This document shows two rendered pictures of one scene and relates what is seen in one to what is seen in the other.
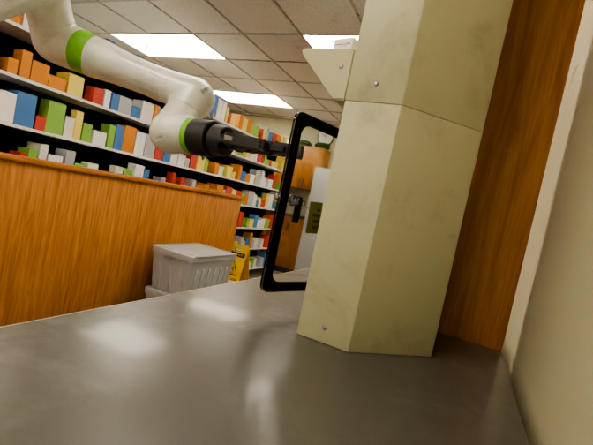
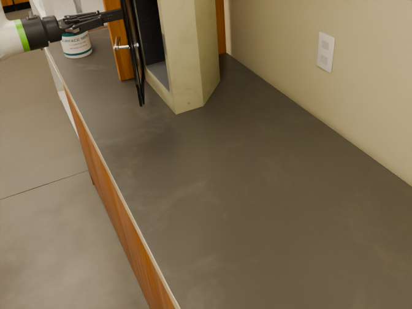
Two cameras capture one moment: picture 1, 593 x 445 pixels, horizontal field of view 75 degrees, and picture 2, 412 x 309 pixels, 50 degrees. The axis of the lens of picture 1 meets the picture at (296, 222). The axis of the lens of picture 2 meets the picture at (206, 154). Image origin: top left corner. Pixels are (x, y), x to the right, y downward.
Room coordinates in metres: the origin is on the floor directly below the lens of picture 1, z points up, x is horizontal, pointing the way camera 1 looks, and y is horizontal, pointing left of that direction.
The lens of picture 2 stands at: (-0.25, 0.88, 1.76)
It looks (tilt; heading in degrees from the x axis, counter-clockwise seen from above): 36 degrees down; 313
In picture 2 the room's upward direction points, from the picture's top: 5 degrees counter-clockwise
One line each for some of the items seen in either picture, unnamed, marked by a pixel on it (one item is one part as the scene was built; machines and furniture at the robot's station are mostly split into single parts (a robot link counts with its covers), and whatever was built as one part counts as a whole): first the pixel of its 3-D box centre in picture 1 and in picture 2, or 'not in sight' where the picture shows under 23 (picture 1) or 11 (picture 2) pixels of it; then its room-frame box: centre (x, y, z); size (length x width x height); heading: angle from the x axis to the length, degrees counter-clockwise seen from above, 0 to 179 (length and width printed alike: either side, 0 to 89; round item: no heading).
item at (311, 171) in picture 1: (322, 210); (132, 36); (0.93, -0.06, 1.19); 0.30 x 0.01 x 0.40; 136
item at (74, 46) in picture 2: not in sight; (74, 37); (1.54, -0.20, 1.02); 0.13 x 0.13 x 0.15
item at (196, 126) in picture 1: (206, 136); (35, 31); (0.97, 0.26, 1.31); 0.09 x 0.06 x 0.12; 156
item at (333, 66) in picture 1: (346, 99); not in sight; (0.93, -0.06, 1.46); 0.32 x 0.11 x 0.10; 156
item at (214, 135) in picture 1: (230, 141); (61, 27); (0.94, 0.20, 1.31); 0.09 x 0.08 x 0.07; 66
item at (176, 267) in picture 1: (193, 268); not in sight; (3.10, 0.74, 0.49); 0.60 x 0.42 x 0.33; 156
